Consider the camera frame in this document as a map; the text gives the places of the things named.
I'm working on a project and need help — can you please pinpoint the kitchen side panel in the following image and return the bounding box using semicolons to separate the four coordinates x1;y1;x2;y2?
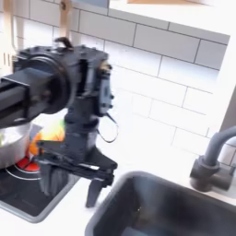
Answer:
204;30;236;133

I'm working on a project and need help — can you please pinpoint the black toy stove top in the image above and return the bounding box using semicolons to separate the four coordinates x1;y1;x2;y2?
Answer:
0;156;83;224

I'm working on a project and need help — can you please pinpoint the dark grey sink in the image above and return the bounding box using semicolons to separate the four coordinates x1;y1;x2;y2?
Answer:
84;170;236;236

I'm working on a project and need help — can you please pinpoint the wooden spoon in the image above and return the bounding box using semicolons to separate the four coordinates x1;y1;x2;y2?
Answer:
58;0;75;41

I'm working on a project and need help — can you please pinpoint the orange toy carrot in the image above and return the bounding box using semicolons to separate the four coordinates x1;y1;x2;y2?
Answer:
29;119;67;157

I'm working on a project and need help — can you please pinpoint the dark grey tap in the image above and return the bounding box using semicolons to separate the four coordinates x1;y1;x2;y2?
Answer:
188;125;236;193

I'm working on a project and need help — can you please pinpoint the steel pot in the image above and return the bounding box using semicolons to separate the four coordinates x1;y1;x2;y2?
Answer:
0;121;35;170

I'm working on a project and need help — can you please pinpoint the wooden shelf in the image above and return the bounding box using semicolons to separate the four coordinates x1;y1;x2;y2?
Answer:
109;0;236;36

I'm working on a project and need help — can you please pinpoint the wooden slotted spatula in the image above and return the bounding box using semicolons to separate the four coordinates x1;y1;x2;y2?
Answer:
0;0;19;74

